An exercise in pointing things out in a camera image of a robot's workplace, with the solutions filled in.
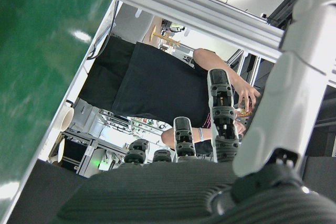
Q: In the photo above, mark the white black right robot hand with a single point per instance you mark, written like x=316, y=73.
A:
x=157, y=195

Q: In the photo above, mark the person in black shirt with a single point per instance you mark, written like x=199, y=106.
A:
x=157, y=82

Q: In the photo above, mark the white tape roll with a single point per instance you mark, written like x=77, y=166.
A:
x=67, y=117

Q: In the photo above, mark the wooden rack stand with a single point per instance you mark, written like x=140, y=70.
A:
x=164, y=37

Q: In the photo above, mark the green conveyor belt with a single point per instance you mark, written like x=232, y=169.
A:
x=39, y=51

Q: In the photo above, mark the aluminium profile post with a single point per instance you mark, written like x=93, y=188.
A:
x=197, y=11

